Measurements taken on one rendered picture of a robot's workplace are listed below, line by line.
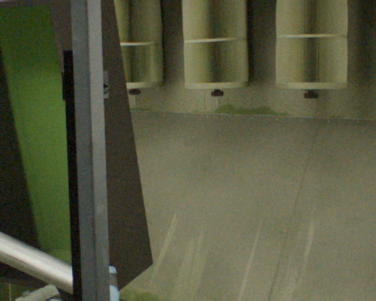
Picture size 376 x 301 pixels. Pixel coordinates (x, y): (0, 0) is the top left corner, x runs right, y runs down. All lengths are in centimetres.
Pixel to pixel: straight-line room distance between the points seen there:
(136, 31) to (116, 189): 132
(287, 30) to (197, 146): 100
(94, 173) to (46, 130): 170
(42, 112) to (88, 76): 170
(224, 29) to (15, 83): 106
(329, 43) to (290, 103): 59
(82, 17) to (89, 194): 39
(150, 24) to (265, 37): 63
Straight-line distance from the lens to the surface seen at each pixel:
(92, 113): 167
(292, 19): 344
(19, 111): 343
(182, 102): 430
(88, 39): 167
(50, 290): 292
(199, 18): 374
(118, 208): 303
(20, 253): 250
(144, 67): 410
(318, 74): 342
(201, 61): 374
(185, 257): 387
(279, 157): 384
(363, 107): 374
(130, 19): 409
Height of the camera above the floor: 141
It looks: 7 degrees down
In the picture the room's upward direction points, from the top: 1 degrees counter-clockwise
